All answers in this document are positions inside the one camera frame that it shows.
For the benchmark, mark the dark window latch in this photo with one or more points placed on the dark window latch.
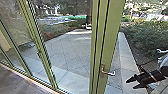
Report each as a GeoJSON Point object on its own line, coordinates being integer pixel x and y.
{"type": "Point", "coordinates": [39, 54]}

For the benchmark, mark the brown tree trunk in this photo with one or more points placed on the brown tree trunk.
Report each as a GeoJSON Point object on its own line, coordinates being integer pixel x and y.
{"type": "Point", "coordinates": [89, 13]}

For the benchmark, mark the garden pond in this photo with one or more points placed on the garden pond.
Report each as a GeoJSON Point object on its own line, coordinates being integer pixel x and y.
{"type": "Point", "coordinates": [53, 20]}

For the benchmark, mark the reddish brown shrub bed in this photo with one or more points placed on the reddish brown shrub bed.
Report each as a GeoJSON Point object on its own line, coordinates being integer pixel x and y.
{"type": "Point", "coordinates": [60, 30]}

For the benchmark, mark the green window frame bar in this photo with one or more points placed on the green window frame bar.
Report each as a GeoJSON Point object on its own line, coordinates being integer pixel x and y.
{"type": "Point", "coordinates": [13, 45]}
{"type": "Point", "coordinates": [35, 40]}

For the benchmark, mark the green hedge shrub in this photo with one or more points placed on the green hedge shrub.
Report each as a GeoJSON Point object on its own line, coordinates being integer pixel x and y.
{"type": "Point", "coordinates": [146, 35]}

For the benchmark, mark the green door post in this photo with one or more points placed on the green door post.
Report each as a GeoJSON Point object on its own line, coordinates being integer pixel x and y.
{"type": "Point", "coordinates": [94, 50]}

